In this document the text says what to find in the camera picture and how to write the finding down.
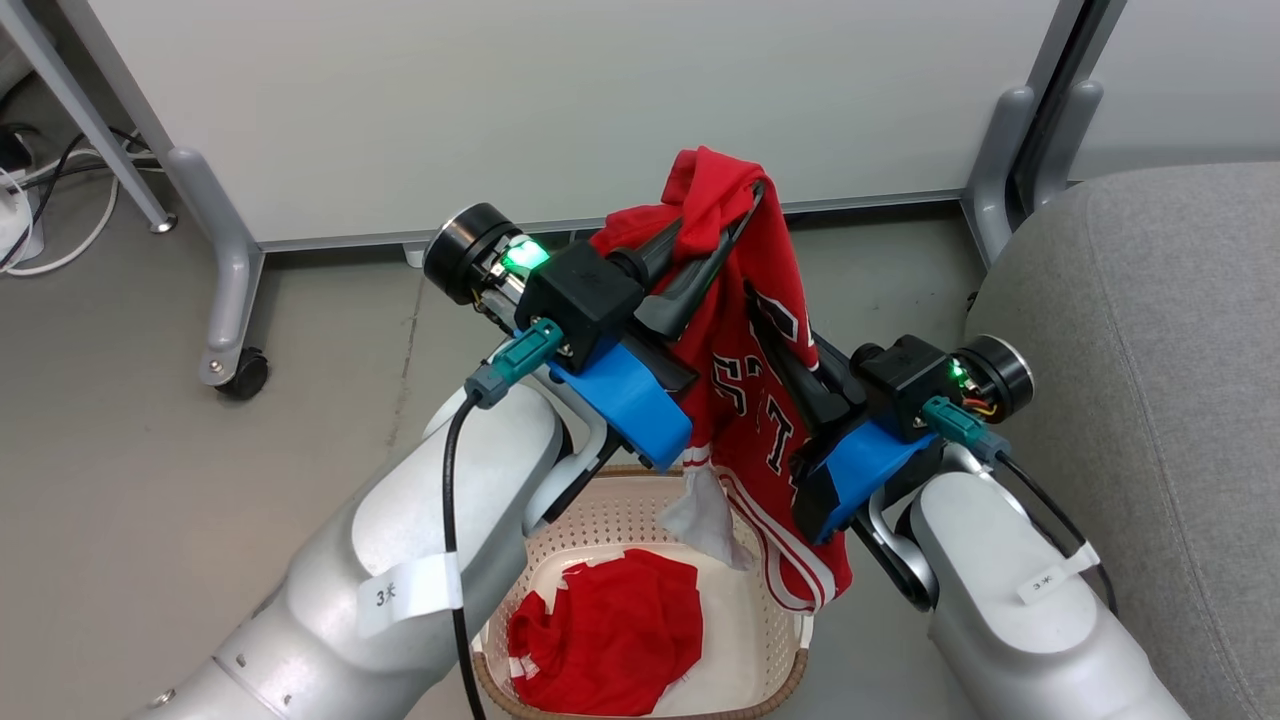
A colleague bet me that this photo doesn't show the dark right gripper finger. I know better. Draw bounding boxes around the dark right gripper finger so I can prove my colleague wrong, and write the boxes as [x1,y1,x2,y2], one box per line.
[745,283,851,426]
[808,332,869,396]

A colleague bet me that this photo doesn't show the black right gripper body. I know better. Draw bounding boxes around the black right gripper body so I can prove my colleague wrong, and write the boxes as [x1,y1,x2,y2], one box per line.
[850,333,1037,443]

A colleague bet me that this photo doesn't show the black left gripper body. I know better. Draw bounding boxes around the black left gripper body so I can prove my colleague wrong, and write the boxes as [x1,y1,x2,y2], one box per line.
[423,202,647,363]

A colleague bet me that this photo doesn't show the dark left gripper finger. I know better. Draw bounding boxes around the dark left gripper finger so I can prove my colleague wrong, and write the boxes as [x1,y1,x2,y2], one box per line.
[635,183,768,336]
[608,215,701,291]

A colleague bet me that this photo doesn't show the red basketball jersey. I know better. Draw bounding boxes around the red basketball jersey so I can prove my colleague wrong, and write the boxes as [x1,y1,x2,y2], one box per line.
[590,147,853,614]

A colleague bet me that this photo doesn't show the red shorts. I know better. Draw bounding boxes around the red shorts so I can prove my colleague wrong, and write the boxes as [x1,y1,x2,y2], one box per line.
[507,548,706,717]

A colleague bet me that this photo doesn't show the cream perforated laundry basket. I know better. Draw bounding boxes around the cream perforated laundry basket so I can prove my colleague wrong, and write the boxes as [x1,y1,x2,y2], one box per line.
[472,465,813,720]

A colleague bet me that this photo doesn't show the large white partition panel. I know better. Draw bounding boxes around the large white partition panel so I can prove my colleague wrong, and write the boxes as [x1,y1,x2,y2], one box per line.
[55,0,1086,251]

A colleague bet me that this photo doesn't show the grey fabric sofa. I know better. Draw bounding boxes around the grey fabric sofa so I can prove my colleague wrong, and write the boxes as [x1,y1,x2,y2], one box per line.
[965,162,1280,720]

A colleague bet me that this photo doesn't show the black caster wheel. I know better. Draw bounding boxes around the black caster wheel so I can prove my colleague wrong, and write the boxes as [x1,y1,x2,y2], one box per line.
[215,347,271,401]

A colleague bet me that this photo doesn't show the grey partition leg with caster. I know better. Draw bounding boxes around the grey partition leg with caster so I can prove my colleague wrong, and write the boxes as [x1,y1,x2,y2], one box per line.
[165,148,266,389]

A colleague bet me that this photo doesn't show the small white partition panel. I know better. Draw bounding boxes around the small white partition panel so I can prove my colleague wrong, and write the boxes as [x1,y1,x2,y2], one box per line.
[1070,0,1280,181]

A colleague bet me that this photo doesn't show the grey metal table leg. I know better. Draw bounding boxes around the grey metal table leg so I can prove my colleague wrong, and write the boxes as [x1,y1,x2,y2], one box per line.
[0,0,179,234]

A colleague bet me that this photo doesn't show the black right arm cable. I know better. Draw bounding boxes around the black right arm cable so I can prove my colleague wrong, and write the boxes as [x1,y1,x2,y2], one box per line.
[920,395,1119,616]

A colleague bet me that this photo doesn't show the white floor cable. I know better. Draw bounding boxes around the white floor cable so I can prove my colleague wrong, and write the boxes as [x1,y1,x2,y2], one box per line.
[0,165,121,276]

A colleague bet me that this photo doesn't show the black floor cables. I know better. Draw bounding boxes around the black floor cables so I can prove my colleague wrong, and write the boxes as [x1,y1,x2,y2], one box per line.
[0,125,161,271]

